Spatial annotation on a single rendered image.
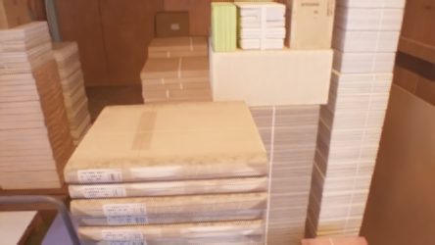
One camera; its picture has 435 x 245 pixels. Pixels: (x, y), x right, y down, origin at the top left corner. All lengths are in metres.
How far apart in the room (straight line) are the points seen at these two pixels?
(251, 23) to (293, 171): 0.61
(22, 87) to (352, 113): 1.96
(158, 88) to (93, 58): 2.92
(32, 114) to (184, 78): 1.06
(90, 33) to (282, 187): 4.22
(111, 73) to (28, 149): 2.86
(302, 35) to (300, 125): 0.34
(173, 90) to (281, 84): 1.30
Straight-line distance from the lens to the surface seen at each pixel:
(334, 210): 1.58
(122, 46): 5.08
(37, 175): 2.66
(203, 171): 0.74
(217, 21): 1.14
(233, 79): 1.17
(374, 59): 1.32
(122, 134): 0.91
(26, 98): 2.41
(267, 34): 1.18
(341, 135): 1.38
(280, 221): 1.53
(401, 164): 1.60
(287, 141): 1.29
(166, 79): 2.36
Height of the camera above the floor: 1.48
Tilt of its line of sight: 24 degrees down
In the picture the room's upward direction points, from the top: 1 degrees counter-clockwise
